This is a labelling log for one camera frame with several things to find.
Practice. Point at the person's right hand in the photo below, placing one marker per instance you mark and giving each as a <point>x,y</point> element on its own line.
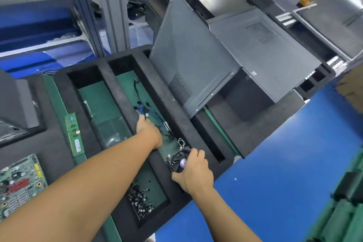
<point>195,176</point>

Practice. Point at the person's left hand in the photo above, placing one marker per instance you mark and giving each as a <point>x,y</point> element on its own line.
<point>150,132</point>

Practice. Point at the black CPU fan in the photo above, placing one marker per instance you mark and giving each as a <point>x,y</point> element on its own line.
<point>178,160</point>

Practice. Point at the grey case side panel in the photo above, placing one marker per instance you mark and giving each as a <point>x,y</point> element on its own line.
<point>187,63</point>

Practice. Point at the dark grey computer case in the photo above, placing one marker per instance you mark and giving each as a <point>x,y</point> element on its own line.
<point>17,100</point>
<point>266,52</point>

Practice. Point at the green motherboard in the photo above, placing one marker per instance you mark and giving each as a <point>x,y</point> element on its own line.
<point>20,185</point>

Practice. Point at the person's left forearm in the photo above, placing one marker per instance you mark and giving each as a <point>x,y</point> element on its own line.
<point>73,193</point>

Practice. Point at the person's right forearm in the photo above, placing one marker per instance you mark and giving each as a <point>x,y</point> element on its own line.
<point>227,219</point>

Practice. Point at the pile of small black screws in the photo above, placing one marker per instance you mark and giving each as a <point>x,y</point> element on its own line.
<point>140,200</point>

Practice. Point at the green memory module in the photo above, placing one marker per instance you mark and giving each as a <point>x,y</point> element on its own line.
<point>73,134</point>

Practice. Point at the green pallet dark mat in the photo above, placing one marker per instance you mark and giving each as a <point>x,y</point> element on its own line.
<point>255,120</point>

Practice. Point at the black divided foam tray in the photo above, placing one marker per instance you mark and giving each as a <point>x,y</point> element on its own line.
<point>67,88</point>

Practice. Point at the clear plastic bag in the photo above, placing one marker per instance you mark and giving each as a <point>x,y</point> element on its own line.
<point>139,32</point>

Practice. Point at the stack of green plastic pallets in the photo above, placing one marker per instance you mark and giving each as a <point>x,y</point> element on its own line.
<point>343,205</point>

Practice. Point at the blue plastic crate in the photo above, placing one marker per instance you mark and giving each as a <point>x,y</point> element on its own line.
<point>39,29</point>

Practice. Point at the large brown cardboard carton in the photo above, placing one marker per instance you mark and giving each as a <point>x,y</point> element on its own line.
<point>350,88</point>

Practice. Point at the yellow push button box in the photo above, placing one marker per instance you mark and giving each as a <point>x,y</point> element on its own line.
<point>306,2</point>

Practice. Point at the grey padded green pallet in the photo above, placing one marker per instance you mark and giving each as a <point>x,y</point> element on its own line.
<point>334,23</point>

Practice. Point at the thick aluminium frame post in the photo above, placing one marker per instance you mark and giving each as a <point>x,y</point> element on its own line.
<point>110,6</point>

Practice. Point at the aluminium conveyor frame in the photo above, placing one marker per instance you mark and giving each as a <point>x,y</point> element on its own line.
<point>334,64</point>

